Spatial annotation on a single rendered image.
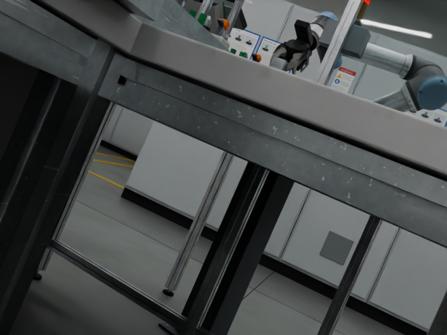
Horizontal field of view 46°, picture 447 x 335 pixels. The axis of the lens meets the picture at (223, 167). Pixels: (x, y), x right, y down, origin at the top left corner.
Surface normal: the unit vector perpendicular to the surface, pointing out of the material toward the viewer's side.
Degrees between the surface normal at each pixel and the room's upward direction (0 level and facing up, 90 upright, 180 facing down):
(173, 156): 90
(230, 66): 90
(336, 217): 90
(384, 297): 90
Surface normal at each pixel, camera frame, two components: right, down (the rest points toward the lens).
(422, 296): -0.23, -0.07
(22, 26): 0.84, 0.38
